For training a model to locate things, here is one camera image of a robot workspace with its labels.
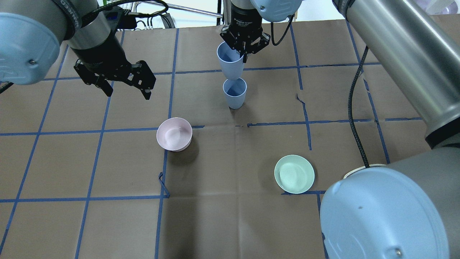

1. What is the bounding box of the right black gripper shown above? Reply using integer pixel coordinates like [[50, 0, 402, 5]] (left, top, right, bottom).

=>
[[220, 9, 271, 64]]

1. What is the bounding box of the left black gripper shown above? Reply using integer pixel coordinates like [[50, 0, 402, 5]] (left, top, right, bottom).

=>
[[74, 36, 156, 100]]

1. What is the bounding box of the blue cup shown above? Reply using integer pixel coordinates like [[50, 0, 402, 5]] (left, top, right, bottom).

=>
[[223, 78, 248, 109], [216, 41, 244, 80]]

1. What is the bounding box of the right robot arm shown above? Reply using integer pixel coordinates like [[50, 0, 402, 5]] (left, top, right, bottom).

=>
[[236, 0, 459, 259]]

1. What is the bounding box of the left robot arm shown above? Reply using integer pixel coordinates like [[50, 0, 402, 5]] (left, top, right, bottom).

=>
[[0, 0, 156, 100]]

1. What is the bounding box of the pink bowl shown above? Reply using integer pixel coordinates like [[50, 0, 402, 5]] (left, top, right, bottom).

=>
[[156, 117, 193, 151]]

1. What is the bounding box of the metal rod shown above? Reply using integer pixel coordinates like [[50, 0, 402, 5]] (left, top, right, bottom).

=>
[[141, 1, 223, 18]]

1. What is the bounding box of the mint green bowl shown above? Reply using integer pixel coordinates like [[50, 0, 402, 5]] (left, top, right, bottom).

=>
[[274, 155, 316, 195]]

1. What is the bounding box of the white power cable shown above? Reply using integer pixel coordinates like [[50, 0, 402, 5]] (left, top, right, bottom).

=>
[[343, 164, 387, 179]]

